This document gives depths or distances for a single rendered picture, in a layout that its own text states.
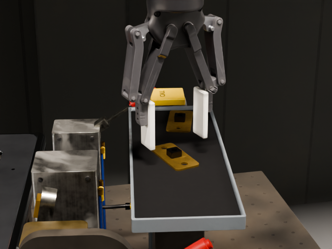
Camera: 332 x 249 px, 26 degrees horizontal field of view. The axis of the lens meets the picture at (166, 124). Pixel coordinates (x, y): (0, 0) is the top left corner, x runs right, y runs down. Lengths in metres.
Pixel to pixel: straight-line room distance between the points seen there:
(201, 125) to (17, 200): 0.40
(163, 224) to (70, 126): 0.57
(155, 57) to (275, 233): 0.88
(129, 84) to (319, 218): 2.37
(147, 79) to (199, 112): 0.11
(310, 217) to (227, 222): 2.38
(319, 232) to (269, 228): 1.39
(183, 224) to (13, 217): 0.43
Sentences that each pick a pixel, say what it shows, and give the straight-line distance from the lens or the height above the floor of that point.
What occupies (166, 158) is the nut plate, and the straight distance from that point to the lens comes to 1.02.
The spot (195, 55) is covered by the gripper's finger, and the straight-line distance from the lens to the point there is 0.98.
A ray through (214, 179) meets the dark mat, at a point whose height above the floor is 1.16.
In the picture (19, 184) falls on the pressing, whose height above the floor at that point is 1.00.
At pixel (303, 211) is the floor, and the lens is 3.28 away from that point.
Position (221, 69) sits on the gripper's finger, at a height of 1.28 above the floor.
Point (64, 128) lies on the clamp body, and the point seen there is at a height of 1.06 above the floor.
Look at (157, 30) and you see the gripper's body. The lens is 0.94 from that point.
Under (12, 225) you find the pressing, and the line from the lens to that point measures 1.20.
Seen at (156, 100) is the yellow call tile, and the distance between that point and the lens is 1.24.
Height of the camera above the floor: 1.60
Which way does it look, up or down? 23 degrees down
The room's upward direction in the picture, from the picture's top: straight up
